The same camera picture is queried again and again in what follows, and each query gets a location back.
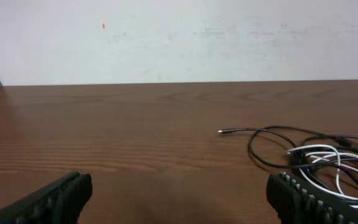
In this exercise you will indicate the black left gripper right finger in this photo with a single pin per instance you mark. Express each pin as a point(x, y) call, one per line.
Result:
point(298, 202)

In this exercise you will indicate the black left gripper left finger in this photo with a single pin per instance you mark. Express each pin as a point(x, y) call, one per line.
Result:
point(60, 202)

